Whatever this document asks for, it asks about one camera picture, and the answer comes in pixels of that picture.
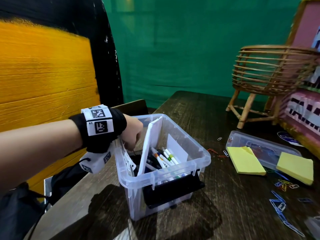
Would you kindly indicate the yellow vertical edge strip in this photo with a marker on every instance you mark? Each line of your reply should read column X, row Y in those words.
column 296, row 19

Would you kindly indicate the rattan basket stand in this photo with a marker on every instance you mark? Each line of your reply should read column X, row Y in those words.
column 270, row 69

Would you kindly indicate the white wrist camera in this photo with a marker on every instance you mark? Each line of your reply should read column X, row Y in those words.
column 96, row 162

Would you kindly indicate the pile of coloured paper clips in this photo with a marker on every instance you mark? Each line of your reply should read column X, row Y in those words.
column 280, row 207

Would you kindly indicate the green name sign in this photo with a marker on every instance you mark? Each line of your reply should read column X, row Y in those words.
column 315, row 79

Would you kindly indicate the pink name sign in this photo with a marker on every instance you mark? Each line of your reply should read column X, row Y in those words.
column 305, row 109

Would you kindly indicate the black wristband with markers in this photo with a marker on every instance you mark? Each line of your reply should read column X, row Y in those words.
column 100, row 127

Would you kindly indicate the person's left hand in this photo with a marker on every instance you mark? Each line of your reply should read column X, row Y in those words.
column 132, row 132

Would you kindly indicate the clear plastic case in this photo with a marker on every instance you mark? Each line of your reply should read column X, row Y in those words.
column 260, row 144

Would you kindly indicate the orange panel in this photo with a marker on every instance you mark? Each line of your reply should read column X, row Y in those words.
column 45, row 77

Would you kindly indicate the green backdrop cloth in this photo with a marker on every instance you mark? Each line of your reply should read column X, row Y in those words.
column 187, row 47

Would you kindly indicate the small white card sheet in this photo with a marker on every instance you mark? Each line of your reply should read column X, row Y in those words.
column 176, row 148

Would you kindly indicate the white pen green tip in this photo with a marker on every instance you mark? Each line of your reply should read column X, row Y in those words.
column 172, row 157

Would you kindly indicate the yellow sticky note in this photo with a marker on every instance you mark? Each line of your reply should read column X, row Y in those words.
column 245, row 161
column 295, row 167

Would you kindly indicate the round blue sticker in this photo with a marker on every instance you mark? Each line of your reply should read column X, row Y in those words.
column 287, row 138

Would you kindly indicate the person's left forearm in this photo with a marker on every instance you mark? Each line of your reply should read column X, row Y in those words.
column 37, row 149

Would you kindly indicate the black fabric bag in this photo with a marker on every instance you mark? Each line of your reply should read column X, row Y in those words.
column 20, row 212

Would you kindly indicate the clear plastic storage box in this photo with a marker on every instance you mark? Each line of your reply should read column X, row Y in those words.
column 162, row 187

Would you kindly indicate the small clear paper clip case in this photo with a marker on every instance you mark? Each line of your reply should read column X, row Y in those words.
column 313, row 226

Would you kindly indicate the blue name sign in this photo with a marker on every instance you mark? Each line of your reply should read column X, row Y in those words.
column 316, row 38

